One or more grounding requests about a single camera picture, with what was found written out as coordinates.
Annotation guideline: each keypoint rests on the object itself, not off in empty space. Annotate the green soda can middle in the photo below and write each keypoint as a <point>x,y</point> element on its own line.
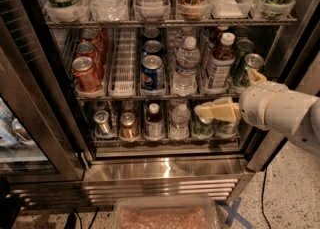
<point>242,48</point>

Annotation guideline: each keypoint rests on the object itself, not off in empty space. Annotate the green can bottom right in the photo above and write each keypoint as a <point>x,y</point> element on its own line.
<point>225,129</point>

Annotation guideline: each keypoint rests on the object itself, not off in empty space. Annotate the copper can bottom shelf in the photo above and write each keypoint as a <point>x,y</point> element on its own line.
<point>128,126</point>

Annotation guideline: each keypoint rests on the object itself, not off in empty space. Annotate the brown tea bottle bottom shelf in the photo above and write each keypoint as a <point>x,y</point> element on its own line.
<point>154,122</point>

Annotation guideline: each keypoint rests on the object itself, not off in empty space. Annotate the blue pepsi can middle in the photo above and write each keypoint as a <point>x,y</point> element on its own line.
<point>152,47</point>

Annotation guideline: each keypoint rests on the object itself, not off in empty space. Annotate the red soda can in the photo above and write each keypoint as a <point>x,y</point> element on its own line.
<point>85,71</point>
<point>95,36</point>
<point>89,49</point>

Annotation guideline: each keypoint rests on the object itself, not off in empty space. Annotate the green can bottom left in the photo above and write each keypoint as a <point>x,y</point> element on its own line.
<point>202,127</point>

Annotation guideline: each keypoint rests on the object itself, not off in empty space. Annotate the blue tape cross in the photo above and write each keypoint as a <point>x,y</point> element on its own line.
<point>232,213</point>

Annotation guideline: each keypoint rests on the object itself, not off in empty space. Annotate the brown tea bottle blue label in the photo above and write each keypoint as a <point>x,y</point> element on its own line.
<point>219,64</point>

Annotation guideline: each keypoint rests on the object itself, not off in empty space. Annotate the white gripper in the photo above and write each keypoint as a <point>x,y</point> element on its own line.
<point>256,104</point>

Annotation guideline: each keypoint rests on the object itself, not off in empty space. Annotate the green soda can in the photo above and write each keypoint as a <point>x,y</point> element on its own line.
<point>241,32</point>
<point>250,61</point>
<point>242,48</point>

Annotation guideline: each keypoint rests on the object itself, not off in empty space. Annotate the blue pepsi can rear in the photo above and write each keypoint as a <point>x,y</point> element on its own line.
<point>151,33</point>

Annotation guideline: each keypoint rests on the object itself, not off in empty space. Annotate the clear plastic bin on floor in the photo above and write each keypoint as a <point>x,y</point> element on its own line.
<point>166,212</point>

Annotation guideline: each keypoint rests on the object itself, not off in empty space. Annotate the blue pepsi can front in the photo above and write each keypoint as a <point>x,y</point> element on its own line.
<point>152,73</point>

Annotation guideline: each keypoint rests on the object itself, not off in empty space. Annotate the silver can bottom shelf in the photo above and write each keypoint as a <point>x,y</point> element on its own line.
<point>102,120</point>

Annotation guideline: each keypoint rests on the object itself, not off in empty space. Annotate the red soda can front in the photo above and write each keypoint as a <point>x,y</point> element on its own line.
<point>85,71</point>

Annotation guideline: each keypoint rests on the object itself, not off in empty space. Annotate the blue pepsi can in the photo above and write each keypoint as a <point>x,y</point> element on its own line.
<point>152,73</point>
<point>152,47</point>
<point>151,33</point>

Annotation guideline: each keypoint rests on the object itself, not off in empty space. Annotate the red soda can rear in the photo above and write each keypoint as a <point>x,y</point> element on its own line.
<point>95,36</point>

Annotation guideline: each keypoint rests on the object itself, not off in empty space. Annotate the stainless steel display fridge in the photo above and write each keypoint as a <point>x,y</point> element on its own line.
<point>113,169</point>

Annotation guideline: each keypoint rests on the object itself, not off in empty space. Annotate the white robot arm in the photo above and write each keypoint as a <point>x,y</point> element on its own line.
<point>305,137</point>

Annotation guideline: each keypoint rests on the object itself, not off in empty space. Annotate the green soda can rear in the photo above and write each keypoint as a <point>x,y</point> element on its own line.
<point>241,32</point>

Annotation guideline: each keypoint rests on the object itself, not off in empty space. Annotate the glass fridge door left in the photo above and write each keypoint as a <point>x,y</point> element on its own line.
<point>24,97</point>

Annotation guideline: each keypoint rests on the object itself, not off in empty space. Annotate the green soda can front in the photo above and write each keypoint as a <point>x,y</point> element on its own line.
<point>250,61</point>

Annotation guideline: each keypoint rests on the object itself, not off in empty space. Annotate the red soda can middle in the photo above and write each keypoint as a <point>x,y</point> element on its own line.
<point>89,49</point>

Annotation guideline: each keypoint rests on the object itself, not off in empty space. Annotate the clear water bottle middle shelf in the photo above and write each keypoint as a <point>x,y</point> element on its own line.
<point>187,60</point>

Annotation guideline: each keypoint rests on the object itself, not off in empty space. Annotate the clear water bottle bottom shelf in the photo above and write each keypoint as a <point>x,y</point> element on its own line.
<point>178,124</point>

